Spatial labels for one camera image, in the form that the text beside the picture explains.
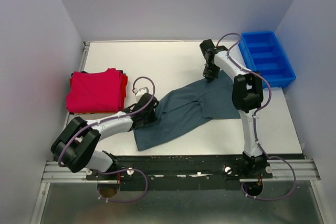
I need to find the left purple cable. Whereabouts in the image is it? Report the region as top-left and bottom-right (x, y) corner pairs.
(57, 76), (149, 204)

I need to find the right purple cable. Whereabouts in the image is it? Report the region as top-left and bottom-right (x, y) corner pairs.
(215, 32), (297, 201)

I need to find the purple cable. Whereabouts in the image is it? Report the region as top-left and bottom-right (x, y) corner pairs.
(215, 32), (297, 201)
(57, 76), (149, 204)

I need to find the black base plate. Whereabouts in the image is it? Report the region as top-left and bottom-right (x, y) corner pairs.
(54, 152), (314, 192)

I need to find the red folded t shirt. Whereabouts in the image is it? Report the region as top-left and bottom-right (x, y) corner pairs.
(68, 71), (129, 114)

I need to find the magenta folded t shirt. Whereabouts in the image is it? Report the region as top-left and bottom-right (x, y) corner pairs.
(65, 68), (123, 113)

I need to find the aluminium frame rail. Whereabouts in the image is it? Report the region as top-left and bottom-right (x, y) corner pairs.
(28, 40), (121, 224)

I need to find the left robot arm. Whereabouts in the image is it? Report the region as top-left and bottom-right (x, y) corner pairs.
(50, 93), (159, 179)

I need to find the blue plastic bin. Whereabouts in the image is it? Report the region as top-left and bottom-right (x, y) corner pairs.
(238, 31), (296, 88)

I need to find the grey-blue t shirt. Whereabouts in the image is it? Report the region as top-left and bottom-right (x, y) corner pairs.
(133, 71), (240, 151)

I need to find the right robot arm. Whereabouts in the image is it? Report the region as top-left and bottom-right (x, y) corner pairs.
(200, 39), (267, 178)

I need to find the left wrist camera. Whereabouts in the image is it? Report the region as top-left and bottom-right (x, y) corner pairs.
(133, 87), (149, 102)

